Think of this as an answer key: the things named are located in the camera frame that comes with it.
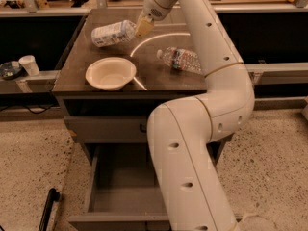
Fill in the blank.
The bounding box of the white paper cup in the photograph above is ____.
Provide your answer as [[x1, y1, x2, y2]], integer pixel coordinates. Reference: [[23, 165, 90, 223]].
[[18, 55, 39, 76]]

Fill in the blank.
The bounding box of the white paper bowl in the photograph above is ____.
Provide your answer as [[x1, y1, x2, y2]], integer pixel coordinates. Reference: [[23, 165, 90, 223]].
[[85, 57, 137, 91]]

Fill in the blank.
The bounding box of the dark small dish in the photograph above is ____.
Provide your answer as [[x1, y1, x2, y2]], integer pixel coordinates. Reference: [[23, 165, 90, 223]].
[[0, 61, 22, 80]]

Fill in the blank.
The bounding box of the black bar on floor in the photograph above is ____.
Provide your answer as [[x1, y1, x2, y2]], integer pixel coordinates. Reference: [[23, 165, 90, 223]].
[[38, 188, 61, 231]]

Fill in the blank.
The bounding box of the red label clear bottle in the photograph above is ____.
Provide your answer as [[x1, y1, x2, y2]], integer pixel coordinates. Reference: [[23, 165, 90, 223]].
[[157, 47, 203, 75]]

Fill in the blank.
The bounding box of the black drawer handle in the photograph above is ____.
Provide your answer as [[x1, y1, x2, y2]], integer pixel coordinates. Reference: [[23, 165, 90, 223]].
[[140, 124, 147, 133]]

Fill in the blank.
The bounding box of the open grey lower drawer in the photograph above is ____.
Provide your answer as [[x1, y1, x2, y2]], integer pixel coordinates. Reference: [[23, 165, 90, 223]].
[[69, 144, 241, 231]]

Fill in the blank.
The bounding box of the closed grey drawer front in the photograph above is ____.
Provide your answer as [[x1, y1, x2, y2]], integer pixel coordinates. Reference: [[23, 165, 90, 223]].
[[64, 115, 147, 143]]

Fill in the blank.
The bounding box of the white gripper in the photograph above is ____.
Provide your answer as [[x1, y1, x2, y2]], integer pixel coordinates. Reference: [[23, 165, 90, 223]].
[[135, 0, 177, 38]]

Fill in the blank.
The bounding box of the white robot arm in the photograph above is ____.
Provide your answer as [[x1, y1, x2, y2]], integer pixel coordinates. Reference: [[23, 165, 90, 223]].
[[140, 0, 255, 231]]

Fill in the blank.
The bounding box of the metal shelf rail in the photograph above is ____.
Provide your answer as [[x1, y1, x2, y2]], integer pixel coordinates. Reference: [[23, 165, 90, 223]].
[[0, 70, 60, 94]]

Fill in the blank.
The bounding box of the grey drawer cabinet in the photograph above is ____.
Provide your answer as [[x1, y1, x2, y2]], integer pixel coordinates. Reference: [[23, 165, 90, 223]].
[[52, 7, 206, 160]]

